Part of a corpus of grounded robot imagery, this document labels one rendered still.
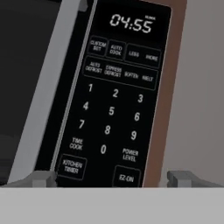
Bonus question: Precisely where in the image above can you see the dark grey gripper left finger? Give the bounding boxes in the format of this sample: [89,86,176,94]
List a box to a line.
[2,171,58,188]

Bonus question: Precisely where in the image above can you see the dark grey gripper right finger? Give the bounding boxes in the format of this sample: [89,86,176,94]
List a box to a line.
[166,171,224,188]

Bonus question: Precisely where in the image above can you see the grey-framed microwave door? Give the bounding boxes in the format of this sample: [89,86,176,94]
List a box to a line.
[0,0,88,186]

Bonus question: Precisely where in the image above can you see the black microwave oven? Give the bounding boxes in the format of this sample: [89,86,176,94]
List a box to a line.
[34,0,173,188]

